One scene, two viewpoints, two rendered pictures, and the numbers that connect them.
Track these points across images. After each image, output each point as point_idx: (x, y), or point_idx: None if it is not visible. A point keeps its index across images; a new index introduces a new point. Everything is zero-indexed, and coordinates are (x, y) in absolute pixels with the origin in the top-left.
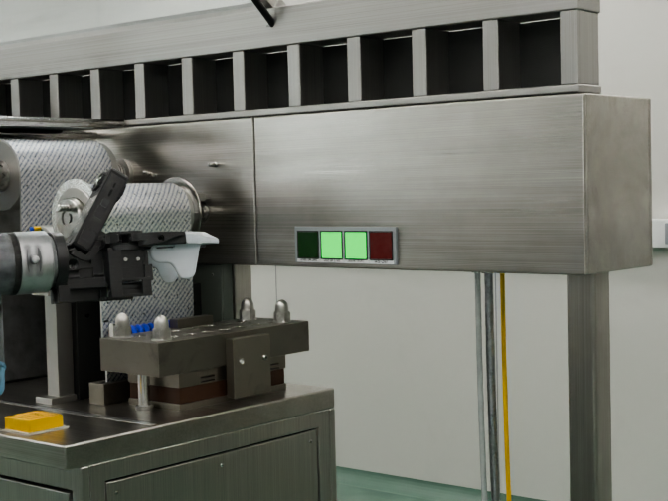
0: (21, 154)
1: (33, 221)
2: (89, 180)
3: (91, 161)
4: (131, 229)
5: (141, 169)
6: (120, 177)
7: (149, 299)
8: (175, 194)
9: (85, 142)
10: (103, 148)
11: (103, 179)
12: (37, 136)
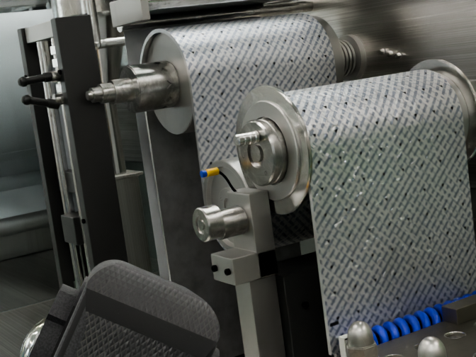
0: (190, 49)
1: (218, 149)
2: (300, 75)
3: (301, 46)
4: (365, 161)
5: (377, 47)
6: (158, 341)
7: (404, 273)
8: (435, 89)
9: (292, 18)
10: (319, 23)
11: (49, 355)
12: (226, 17)
